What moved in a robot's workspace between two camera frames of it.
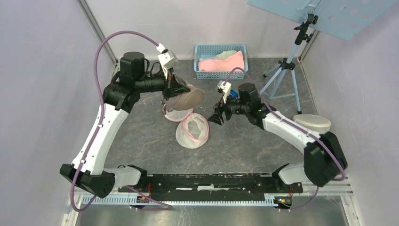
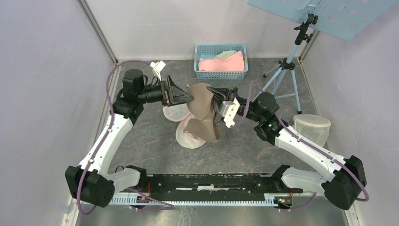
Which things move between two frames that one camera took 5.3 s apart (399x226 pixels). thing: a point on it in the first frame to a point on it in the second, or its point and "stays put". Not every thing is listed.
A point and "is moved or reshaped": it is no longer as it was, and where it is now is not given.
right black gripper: x=219 y=109 to x=219 y=97
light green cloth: x=225 y=54 stays put
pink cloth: x=228 y=64 stays put
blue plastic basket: x=208 y=51 stays put
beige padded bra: x=185 y=100 is moved or reshaped
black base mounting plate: x=154 y=186 stays put
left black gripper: x=172 y=86 to x=171 y=94
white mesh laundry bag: x=316 y=123 stays put
